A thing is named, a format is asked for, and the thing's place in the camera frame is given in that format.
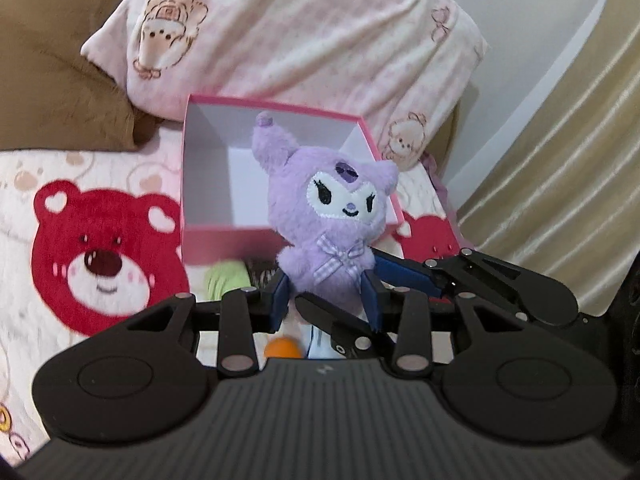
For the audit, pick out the green yarn ball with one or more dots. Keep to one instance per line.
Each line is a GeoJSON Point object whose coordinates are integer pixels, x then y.
{"type": "Point", "coordinates": [225, 277]}

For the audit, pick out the white blue packet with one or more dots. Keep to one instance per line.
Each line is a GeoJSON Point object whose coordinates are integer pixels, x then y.
{"type": "Point", "coordinates": [317, 342]}

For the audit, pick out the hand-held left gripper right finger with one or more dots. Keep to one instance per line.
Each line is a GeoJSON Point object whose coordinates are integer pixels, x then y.
{"type": "Point", "coordinates": [372, 302]}

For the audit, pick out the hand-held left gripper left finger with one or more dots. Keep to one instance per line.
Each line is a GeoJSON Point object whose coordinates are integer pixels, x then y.
{"type": "Point", "coordinates": [279, 305]}

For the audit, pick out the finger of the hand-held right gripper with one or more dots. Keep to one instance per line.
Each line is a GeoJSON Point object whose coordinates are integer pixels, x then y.
{"type": "Point", "coordinates": [350, 332]}
{"type": "Point", "coordinates": [405, 270]}

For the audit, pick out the brown pillow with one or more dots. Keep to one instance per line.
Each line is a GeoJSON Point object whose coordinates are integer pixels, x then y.
{"type": "Point", "coordinates": [50, 60]}

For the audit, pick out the pink cardboard box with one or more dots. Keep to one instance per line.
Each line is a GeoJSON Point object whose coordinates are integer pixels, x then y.
{"type": "Point", "coordinates": [210, 160]}

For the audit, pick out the pink printed pillow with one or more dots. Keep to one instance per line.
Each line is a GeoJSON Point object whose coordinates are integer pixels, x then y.
{"type": "Point", "coordinates": [300, 25]}

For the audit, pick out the red bear print blanket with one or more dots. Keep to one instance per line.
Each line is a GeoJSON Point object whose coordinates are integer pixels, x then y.
{"type": "Point", "coordinates": [75, 240]}

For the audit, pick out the orange ball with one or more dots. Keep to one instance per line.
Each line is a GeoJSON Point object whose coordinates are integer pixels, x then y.
{"type": "Point", "coordinates": [282, 349]}

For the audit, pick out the purple plush toy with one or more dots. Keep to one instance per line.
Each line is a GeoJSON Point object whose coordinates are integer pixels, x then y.
{"type": "Point", "coordinates": [320, 220]}

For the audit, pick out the beige curtain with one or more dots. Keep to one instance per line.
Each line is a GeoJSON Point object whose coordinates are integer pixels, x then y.
{"type": "Point", "coordinates": [550, 185]}

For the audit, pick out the purple cloth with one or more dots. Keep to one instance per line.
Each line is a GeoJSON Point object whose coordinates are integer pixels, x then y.
{"type": "Point", "coordinates": [432, 167]}

